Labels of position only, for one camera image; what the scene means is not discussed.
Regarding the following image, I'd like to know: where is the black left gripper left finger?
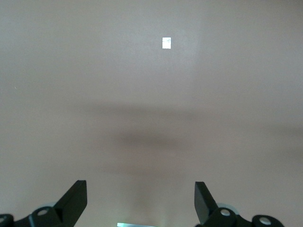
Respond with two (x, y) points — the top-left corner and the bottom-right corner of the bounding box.
(28, 180), (88, 227)

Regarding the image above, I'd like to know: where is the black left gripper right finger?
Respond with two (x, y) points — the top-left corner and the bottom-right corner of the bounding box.
(194, 181), (239, 227)

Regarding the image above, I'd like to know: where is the small tape patch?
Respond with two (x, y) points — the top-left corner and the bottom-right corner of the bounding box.
(162, 36), (172, 50)

